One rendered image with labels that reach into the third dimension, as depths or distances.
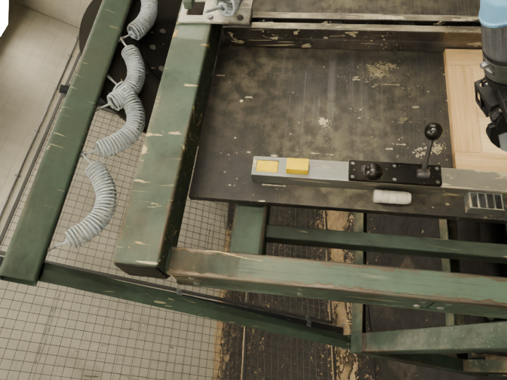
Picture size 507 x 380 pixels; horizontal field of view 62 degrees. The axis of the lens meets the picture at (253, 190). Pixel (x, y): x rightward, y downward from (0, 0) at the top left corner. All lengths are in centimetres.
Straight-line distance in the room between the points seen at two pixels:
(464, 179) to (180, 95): 68
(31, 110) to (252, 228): 596
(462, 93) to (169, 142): 73
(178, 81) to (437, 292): 75
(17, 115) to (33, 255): 543
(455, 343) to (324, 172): 89
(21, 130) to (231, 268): 583
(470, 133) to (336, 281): 49
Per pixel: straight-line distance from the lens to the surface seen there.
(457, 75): 123
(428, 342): 175
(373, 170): 86
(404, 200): 100
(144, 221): 92
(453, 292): 93
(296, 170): 96
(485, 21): 65
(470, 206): 103
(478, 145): 112
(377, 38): 123
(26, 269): 136
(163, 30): 189
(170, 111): 104
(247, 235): 100
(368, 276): 90
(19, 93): 697
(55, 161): 146
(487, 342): 160
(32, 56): 748
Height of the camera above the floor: 204
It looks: 20 degrees down
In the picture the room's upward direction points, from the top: 72 degrees counter-clockwise
